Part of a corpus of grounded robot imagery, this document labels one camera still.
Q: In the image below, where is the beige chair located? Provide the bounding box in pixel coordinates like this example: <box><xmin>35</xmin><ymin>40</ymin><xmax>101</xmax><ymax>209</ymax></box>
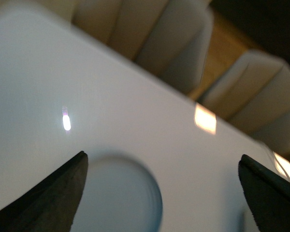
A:
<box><xmin>198</xmin><ymin>50</ymin><xmax>290</xmax><ymax>155</ymax></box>
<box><xmin>72</xmin><ymin>0</ymin><xmax>213</xmax><ymax>94</ymax></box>

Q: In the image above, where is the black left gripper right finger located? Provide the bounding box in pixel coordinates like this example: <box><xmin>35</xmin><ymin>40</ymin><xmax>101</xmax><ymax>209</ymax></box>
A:
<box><xmin>238</xmin><ymin>154</ymin><xmax>290</xmax><ymax>232</ymax></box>

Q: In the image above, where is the beige chair right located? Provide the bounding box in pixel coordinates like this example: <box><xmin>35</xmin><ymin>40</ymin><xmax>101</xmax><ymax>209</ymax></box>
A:
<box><xmin>198</xmin><ymin>50</ymin><xmax>290</xmax><ymax>155</ymax></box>

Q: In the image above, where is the beige chair left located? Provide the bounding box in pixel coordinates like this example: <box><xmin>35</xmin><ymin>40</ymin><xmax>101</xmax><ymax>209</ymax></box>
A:
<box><xmin>72</xmin><ymin>0</ymin><xmax>213</xmax><ymax>94</ymax></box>

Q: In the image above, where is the white round plate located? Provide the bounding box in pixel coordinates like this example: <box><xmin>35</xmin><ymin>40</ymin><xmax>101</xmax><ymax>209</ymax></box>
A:
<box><xmin>71</xmin><ymin>156</ymin><xmax>163</xmax><ymax>232</ymax></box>

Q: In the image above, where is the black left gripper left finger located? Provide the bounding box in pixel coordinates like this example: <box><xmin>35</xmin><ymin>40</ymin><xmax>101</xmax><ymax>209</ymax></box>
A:
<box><xmin>0</xmin><ymin>151</ymin><xmax>88</xmax><ymax>232</ymax></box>

